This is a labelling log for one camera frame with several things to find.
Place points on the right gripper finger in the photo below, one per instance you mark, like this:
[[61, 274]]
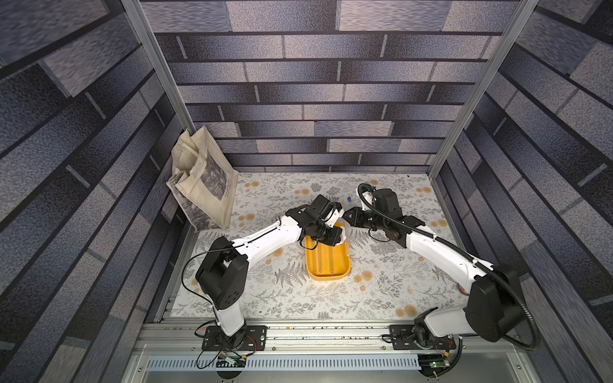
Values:
[[353, 221], [352, 212]]

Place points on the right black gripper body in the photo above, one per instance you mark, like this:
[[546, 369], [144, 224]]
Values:
[[357, 218]]

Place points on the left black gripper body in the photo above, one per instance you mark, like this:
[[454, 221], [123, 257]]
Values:
[[327, 235]]

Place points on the yellow plastic tray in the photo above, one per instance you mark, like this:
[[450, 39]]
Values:
[[326, 263]]

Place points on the white wipe cloth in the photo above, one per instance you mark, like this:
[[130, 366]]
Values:
[[341, 237]]

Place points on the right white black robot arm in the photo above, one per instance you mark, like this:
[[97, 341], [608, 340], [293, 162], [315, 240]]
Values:
[[492, 309]]

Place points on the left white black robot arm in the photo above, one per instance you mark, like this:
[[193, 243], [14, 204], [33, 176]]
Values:
[[223, 272]]

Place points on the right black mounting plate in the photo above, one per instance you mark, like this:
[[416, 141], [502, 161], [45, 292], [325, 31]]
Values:
[[404, 337]]

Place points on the black mounting plate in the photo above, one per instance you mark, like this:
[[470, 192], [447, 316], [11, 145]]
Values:
[[248, 338], [404, 337]]

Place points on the beige canvas tote bag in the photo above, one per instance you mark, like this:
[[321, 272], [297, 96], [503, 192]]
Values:
[[203, 182]]

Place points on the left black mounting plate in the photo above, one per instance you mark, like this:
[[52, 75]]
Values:
[[248, 338]]

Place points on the right green circuit board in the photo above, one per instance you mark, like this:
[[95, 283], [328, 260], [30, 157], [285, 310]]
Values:
[[432, 365]]

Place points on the green circuit board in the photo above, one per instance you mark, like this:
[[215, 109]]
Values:
[[230, 360], [432, 365]]

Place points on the left green circuit board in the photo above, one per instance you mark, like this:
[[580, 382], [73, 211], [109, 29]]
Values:
[[230, 360]]

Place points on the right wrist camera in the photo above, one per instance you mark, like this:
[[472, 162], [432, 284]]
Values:
[[385, 201]]

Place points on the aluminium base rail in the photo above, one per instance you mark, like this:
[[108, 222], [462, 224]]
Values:
[[176, 337]]

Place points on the white slotted cable duct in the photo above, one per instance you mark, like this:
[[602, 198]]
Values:
[[289, 362]]

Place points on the right aluminium frame post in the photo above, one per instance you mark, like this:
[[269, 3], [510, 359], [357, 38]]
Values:
[[518, 21]]

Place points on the aluminium frame post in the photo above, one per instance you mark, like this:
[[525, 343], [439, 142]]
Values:
[[147, 38], [518, 21]]

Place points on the left aluminium frame post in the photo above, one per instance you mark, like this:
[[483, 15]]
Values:
[[147, 38]]

